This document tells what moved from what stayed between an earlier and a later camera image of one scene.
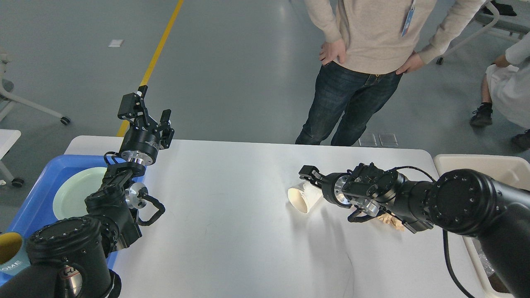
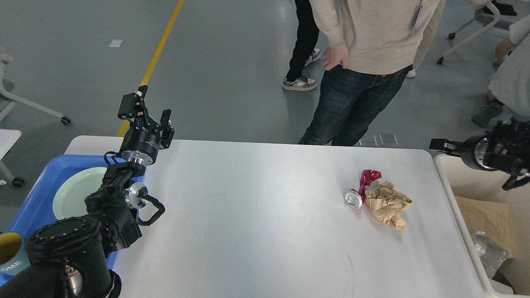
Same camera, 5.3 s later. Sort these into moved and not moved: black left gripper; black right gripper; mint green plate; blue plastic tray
Moved: black right gripper
Not moved: black left gripper; mint green plate; blue plastic tray
